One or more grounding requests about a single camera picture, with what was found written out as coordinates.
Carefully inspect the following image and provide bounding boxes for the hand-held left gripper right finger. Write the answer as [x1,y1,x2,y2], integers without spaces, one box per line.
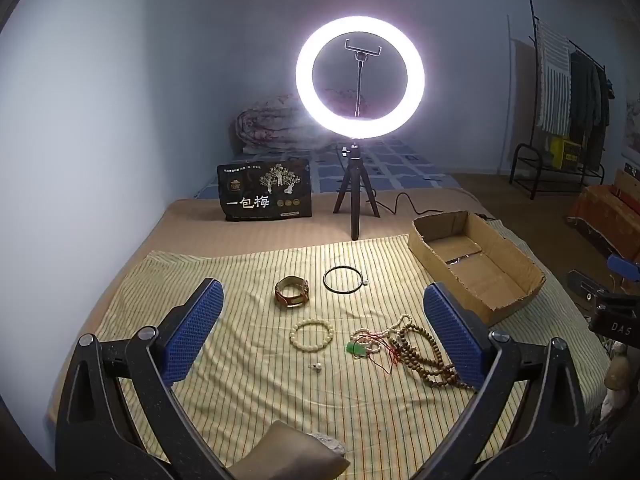
[422,281,593,480]

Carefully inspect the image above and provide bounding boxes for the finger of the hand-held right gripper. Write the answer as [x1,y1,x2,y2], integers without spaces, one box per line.
[606,254,640,286]
[566,269,608,312]

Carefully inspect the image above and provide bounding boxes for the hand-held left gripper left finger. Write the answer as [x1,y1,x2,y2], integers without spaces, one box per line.
[55,277,236,480]

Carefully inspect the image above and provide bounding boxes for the brown wooden bead necklace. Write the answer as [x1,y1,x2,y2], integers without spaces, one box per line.
[387,322,473,391]

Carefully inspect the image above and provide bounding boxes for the brown cardboard box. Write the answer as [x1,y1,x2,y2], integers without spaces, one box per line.
[407,210,547,327]

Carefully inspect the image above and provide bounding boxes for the red leather strap watch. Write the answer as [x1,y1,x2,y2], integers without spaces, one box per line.
[274,275,310,307]

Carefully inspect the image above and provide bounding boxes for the white bead bracelet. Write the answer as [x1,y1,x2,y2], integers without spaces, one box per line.
[290,319,334,352]

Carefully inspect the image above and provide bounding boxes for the thin black bangle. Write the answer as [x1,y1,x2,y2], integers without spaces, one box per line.
[322,266,370,293]

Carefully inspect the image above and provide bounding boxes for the beige gourd ornament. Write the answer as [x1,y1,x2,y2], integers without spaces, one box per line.
[602,342,631,421]

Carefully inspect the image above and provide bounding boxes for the orange cloth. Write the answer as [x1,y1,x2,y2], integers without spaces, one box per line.
[566,185,640,246]

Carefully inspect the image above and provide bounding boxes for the yellow striped cloth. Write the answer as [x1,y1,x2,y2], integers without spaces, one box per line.
[95,234,616,480]

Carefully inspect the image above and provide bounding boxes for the brown bed blanket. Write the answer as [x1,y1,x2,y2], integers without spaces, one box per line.
[47,187,506,411]

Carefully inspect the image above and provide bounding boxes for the yellow box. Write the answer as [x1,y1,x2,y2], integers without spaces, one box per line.
[547,136,583,168]

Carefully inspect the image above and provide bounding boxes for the black metal clothes rack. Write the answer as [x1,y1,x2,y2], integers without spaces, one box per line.
[509,0,608,200]

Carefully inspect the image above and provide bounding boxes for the grey padded cushion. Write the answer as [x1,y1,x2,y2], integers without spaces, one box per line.
[235,420,351,480]

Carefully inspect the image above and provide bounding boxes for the black printed snack bag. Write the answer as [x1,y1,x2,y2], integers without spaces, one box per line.
[216,158,313,222]

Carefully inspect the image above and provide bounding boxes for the black mini tripod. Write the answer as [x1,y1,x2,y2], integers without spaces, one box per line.
[333,144,379,241]

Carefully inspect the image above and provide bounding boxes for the dark hanging clothes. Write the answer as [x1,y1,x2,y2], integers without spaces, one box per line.
[569,51,612,171]

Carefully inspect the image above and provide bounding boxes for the blue checked bed sheet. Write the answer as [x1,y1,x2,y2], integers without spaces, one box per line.
[192,135,463,201]

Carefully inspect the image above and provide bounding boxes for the striped hanging towel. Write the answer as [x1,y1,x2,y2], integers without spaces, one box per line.
[535,20,572,136]

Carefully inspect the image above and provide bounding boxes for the folded floral quilt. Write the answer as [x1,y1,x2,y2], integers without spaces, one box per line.
[234,87,371,153]

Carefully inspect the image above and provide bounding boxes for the metal phone holder pole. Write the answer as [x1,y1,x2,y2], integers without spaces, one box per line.
[344,37,383,118]

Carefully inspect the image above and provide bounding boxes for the black ring light cable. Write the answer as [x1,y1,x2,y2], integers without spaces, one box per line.
[367,192,501,221]

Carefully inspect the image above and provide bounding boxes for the round white ring light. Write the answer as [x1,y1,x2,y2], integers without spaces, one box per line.
[295,16,426,138]

